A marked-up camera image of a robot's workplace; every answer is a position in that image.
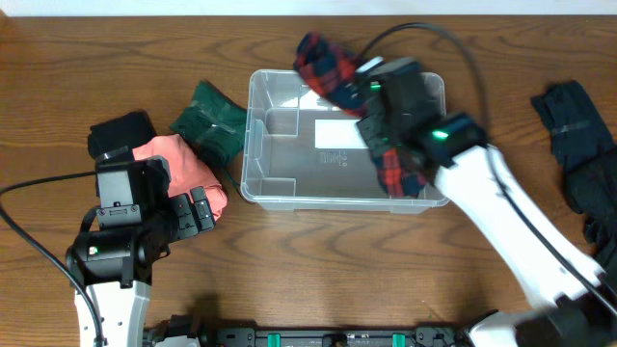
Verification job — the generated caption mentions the black garment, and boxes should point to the black garment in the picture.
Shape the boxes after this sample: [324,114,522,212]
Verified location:
[87,111,156,163]
[564,148,616,282]

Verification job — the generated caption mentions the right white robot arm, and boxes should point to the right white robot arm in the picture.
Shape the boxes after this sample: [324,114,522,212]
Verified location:
[356,58,616,346]

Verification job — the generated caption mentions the dark green folded garment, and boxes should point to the dark green folded garment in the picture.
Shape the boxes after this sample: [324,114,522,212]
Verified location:
[169,80,247,168]

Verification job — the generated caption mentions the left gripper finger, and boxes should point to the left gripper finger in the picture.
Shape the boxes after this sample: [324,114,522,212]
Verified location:
[190,187,216,232]
[171,194,199,241]

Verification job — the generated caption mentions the red navy plaid shirt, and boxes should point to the red navy plaid shirt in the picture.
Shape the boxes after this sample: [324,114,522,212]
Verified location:
[293,32,426,198]

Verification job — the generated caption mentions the dark navy garment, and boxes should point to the dark navy garment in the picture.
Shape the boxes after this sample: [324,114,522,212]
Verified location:
[530,80,616,173]

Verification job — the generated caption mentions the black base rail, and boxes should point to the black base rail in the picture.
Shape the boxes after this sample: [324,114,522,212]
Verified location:
[142,315,470,347]

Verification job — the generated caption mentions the clear plastic storage container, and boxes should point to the clear plastic storage container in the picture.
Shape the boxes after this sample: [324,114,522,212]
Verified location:
[240,69,449,214]

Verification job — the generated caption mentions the salmon pink garment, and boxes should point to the salmon pink garment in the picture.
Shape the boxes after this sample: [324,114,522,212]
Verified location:
[132,134,228,220]

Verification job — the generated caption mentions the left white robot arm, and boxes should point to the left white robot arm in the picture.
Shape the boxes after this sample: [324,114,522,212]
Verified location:
[66,156,216,346]

